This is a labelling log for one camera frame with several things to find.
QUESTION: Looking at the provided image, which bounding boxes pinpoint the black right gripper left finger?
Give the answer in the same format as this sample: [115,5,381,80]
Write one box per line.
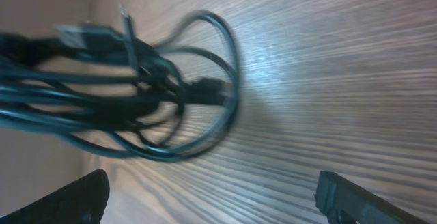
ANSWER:
[1,169,110,224]

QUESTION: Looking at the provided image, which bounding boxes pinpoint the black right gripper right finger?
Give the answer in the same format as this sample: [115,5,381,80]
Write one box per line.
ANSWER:
[315,171,427,224]

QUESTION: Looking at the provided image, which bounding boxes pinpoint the black usb cable bundle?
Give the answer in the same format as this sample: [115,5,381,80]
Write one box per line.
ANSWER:
[0,4,242,163]

